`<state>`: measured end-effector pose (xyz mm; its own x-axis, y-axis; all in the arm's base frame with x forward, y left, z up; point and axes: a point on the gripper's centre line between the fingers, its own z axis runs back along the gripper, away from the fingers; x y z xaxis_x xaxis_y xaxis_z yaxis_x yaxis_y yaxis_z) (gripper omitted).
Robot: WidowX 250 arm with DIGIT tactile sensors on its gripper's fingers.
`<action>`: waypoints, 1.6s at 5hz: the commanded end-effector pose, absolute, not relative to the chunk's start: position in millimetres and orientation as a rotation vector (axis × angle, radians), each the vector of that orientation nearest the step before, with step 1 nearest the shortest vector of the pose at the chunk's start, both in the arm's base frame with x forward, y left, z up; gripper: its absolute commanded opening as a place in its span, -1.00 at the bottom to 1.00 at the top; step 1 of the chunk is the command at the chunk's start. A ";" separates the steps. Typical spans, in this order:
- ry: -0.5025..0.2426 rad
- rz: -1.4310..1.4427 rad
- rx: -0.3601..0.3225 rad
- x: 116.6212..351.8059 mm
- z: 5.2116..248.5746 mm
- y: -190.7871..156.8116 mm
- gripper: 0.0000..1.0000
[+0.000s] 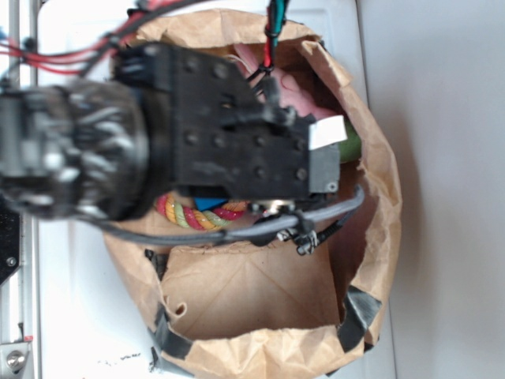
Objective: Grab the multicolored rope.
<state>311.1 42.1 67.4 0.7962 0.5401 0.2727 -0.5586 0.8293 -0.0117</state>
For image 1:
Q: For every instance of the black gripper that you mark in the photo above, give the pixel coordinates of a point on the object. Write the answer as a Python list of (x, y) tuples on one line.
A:
[(211, 136)]

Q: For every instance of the multicolored twisted rope toy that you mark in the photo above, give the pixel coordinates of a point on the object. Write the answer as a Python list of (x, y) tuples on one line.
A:
[(210, 219)]

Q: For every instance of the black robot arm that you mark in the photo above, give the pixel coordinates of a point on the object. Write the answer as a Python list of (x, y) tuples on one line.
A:
[(79, 151)]

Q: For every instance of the blue wooden block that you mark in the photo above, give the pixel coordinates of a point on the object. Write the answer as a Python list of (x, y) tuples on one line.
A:
[(207, 203)]

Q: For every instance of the pink plush bunny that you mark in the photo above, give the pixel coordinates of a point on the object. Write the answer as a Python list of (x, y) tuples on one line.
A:
[(291, 93)]

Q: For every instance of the green fuzzy toy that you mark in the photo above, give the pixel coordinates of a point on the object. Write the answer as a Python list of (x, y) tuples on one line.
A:
[(350, 148)]

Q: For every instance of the brown paper bag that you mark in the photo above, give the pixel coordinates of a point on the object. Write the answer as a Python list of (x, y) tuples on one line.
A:
[(241, 311)]

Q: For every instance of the black mounting bracket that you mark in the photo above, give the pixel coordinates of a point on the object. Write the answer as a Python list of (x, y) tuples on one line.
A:
[(10, 241)]

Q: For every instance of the aluminium frame rail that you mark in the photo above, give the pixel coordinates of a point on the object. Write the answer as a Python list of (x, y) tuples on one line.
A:
[(20, 309)]

